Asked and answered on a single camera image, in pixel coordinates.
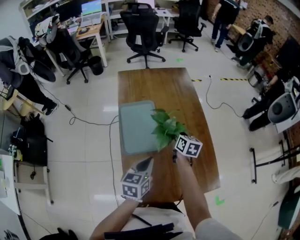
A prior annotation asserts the black cable with power adapter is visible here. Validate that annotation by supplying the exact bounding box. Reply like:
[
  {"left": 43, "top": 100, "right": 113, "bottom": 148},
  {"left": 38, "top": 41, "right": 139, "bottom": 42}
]
[{"left": 35, "top": 79, "right": 120, "bottom": 207}]

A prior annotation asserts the black monitor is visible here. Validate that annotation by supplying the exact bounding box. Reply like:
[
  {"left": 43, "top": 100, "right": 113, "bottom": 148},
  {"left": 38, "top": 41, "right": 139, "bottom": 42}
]
[{"left": 55, "top": 2, "right": 83, "bottom": 21}]

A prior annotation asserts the person's right forearm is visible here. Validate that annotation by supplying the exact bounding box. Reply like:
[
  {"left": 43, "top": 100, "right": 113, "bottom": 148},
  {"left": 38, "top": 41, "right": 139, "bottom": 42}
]
[{"left": 175, "top": 154, "right": 213, "bottom": 232}]

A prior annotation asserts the black router with antennas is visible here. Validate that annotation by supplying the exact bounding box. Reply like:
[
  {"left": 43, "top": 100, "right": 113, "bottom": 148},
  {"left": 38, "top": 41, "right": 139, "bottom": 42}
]
[{"left": 0, "top": 79, "right": 15, "bottom": 101}]

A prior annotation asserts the black office chair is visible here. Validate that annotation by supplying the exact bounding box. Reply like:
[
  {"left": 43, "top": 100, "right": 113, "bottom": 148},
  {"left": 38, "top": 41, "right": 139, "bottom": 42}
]
[
  {"left": 168, "top": 0, "right": 207, "bottom": 53},
  {"left": 45, "top": 28, "right": 91, "bottom": 85},
  {"left": 119, "top": 3, "right": 170, "bottom": 69}
]

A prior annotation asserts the white grey backpack unit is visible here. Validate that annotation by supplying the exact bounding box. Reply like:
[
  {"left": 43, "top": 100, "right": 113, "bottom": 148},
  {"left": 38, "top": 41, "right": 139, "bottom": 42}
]
[{"left": 35, "top": 14, "right": 61, "bottom": 44}]

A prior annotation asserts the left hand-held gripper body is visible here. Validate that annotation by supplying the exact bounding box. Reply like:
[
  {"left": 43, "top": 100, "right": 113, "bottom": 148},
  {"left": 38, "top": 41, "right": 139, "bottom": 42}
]
[{"left": 120, "top": 170, "right": 151, "bottom": 200}]

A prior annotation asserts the light wood white-legged desk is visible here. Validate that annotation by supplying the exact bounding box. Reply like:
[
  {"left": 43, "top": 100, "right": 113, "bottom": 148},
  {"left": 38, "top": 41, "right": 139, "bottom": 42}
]
[{"left": 75, "top": 14, "right": 111, "bottom": 68}]

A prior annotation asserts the black backpack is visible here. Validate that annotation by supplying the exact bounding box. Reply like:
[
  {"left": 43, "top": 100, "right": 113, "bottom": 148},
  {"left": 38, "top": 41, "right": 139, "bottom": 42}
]
[{"left": 21, "top": 113, "right": 45, "bottom": 136}]

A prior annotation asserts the wooden top standing desk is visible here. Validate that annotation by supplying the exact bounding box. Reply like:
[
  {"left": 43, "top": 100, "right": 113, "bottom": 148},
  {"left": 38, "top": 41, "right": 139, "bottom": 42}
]
[{"left": 228, "top": 23, "right": 248, "bottom": 47}]

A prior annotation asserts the grey-green tray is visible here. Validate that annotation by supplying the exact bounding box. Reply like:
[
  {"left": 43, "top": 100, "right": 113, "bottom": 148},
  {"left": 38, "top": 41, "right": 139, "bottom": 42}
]
[{"left": 118, "top": 100, "right": 162, "bottom": 156}]

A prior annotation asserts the black waste bin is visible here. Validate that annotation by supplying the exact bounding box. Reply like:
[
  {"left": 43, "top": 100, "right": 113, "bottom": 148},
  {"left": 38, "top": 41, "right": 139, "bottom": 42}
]
[{"left": 88, "top": 55, "right": 104, "bottom": 76}]

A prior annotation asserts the green leafy plant sprig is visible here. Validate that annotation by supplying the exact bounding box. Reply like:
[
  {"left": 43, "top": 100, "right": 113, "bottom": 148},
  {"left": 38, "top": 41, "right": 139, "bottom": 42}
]
[{"left": 150, "top": 108, "right": 189, "bottom": 152}]

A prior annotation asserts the small round wooden stool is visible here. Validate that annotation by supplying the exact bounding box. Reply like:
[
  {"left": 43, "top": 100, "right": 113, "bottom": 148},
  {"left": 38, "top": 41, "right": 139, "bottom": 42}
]
[{"left": 20, "top": 98, "right": 45, "bottom": 117}]

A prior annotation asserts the silver laptop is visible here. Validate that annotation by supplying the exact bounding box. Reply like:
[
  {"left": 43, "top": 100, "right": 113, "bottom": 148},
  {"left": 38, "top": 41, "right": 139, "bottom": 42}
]
[{"left": 79, "top": 0, "right": 104, "bottom": 28}]

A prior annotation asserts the round wooden side table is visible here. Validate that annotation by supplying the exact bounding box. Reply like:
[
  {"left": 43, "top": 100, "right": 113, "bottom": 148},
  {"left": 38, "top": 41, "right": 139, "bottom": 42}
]
[{"left": 2, "top": 88, "right": 19, "bottom": 111}]

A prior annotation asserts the dark green white-rimmed container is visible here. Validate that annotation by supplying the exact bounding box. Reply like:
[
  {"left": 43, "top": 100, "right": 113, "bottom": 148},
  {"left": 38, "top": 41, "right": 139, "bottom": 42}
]
[{"left": 277, "top": 191, "right": 300, "bottom": 230}]

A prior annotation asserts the large black bag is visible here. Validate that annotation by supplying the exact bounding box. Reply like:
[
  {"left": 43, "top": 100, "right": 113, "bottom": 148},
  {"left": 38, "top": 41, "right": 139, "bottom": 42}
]
[{"left": 11, "top": 127, "right": 53, "bottom": 167}]

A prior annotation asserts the silver refrigerator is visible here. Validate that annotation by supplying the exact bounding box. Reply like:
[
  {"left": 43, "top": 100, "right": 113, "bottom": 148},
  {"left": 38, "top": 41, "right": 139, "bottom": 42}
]
[{"left": 0, "top": 112, "right": 8, "bottom": 150}]

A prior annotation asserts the person's left forearm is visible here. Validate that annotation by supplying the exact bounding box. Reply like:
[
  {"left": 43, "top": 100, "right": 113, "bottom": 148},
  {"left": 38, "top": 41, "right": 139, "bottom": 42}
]
[{"left": 90, "top": 199, "right": 139, "bottom": 240}]

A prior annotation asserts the person's black chest harness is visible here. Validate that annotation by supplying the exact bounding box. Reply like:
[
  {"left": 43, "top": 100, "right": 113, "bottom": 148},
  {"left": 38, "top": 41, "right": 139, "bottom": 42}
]
[{"left": 104, "top": 222, "right": 183, "bottom": 240}]

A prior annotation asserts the white shelving unit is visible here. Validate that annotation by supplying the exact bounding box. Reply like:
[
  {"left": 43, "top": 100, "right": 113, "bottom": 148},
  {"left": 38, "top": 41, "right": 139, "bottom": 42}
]
[
  {"left": 18, "top": 0, "right": 61, "bottom": 24},
  {"left": 104, "top": 0, "right": 179, "bottom": 40}
]

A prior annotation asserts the white flower bunch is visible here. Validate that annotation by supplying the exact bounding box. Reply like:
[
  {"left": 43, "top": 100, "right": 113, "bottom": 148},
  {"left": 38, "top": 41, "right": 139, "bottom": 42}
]
[{"left": 8, "top": 145, "right": 24, "bottom": 161}]

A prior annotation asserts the person's white shirt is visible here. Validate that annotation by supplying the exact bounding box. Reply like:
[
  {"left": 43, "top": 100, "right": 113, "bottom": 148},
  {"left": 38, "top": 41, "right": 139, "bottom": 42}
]
[{"left": 90, "top": 207, "right": 244, "bottom": 240}]

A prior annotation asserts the white table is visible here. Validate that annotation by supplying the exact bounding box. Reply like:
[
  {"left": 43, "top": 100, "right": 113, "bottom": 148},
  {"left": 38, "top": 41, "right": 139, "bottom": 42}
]
[{"left": 0, "top": 149, "right": 23, "bottom": 216}]

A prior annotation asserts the silver metal bucket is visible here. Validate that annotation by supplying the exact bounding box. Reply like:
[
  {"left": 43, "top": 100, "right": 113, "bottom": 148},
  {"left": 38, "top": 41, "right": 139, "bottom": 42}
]
[{"left": 247, "top": 65, "right": 265, "bottom": 89}]

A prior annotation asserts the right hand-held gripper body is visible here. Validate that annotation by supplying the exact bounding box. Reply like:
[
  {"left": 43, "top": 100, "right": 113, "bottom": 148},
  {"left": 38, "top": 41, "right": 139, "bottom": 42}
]
[{"left": 174, "top": 132, "right": 203, "bottom": 158}]

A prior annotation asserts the black display panel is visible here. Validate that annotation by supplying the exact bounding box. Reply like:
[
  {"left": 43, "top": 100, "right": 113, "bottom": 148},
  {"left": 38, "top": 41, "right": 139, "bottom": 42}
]
[{"left": 276, "top": 36, "right": 300, "bottom": 75}]

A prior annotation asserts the black rack stand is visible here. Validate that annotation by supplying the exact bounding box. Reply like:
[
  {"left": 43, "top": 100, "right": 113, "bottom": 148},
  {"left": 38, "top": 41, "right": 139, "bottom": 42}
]
[{"left": 249, "top": 138, "right": 300, "bottom": 185}]

